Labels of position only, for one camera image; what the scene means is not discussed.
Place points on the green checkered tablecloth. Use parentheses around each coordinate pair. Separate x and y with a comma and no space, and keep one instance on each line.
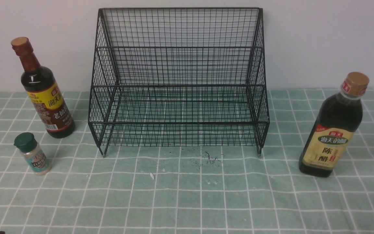
(205,190)

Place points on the dark soy sauce bottle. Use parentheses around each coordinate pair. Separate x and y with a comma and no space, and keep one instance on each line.
(43,91)

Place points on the small green-capped seasoning jar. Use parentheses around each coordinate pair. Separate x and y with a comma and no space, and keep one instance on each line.
(32,152)

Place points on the dark vinegar bottle gold cap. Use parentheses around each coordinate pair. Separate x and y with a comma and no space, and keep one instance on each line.
(338,119)

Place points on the black wire mesh shelf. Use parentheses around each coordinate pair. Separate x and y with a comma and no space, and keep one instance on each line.
(178,77)

